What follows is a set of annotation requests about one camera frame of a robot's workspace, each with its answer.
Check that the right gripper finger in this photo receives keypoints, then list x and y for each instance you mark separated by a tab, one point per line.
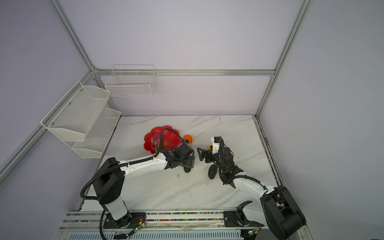
203	152
206	157

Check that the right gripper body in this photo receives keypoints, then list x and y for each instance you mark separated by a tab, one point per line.
216	160

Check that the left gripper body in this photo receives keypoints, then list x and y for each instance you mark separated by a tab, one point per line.
188	163

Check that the dark avocado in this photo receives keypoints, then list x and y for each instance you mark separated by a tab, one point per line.
212	172

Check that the orange fake fruit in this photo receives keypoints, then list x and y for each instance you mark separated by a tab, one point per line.
188	138

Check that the pink dragon fruit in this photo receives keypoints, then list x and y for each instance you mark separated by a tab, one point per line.
155	141

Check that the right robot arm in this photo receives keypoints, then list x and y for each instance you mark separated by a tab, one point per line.
279	211

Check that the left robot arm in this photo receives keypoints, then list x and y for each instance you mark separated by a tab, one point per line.
109	180

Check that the red flower-shaped fruit bowl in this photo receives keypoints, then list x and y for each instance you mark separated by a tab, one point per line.
169	136

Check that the lower white mesh shelf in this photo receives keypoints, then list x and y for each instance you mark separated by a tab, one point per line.
99	136

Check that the white mesh shelf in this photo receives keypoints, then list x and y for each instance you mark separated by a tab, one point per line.
73	117
99	136

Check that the upper white mesh shelf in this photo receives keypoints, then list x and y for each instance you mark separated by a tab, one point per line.
73	117

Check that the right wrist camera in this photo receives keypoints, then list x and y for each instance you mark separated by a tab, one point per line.
216	144

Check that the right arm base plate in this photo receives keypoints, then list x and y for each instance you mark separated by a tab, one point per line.
234	219

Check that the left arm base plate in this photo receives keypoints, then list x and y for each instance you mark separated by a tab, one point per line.
124	220

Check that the white wire basket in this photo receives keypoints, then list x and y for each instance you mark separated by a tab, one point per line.
132	81

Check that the aluminium rail at front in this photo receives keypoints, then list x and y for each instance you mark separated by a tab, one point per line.
159	220

